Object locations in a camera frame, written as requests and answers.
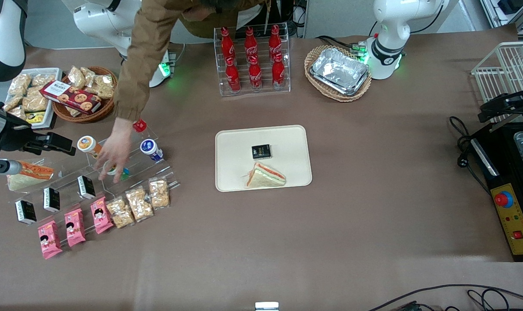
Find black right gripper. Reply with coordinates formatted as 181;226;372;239
0;102;77;159

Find green gum bottle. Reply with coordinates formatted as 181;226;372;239
105;162;131;181

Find brown jacket sleeve forearm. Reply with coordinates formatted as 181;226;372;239
113;0;227;123

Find orange gum bottle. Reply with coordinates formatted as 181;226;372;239
77;135;103;160

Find black gum box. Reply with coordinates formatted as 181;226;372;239
77;175;97;200
43;187;61;213
251;144;272;160
15;200;38;225

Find white rectangular snack tray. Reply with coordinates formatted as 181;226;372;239
4;67;64;130

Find blue gum bottle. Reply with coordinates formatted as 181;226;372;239
140;139;164;162

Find cream plastic tray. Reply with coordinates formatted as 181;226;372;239
214;124;313;193

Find person's bare hand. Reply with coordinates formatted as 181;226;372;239
95;118;135;184

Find wrapped triangle sandwich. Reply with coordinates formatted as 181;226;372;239
246;162;287;189
6;161;55;192

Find clear snack bag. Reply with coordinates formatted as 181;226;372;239
13;105;35;122
21;88;51;113
30;73;57;88
67;65;87;89
7;73;32;97
90;74;115;99
2;94;24;112
80;67;97;87

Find red cookie box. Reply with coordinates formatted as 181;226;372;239
39;80;102;115

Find round wicker snack basket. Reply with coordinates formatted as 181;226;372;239
51;66;117;124

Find clear acrylic display stand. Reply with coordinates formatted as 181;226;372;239
6;124;181;243

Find pink snack pack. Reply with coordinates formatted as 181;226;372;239
37;220;64;260
90;196;115;235
64;208;87;248

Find clear bag of cookies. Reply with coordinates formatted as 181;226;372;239
148;177;171;210
105;197;136;229
125;186;155;223

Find grey shelf equipment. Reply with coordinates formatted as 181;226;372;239
479;0;523;36

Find black sealing machine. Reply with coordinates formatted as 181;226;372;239
469;120;523;263

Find stack of foil trays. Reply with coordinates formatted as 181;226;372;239
309;47;370;97

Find wicker basket with foil trays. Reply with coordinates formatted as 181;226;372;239
304;44;373;103

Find red cola bottle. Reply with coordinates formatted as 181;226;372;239
268;24;283;61
244;26;259;62
225;57;242;94
271;52;286;89
220;27;236;66
248;55;263;92

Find clear acrylic bottle rack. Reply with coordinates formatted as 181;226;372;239
213;22;292;98

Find person's torso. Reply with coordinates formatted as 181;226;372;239
177;0;297;40

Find black machine power cable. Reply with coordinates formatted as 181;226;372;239
449;115;492;196

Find white wire rack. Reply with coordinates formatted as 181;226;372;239
471;41;523;124

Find black left arm base cable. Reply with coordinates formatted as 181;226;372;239
315;34;362;51

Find black cables at table edge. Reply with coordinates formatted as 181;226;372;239
367;283;523;311

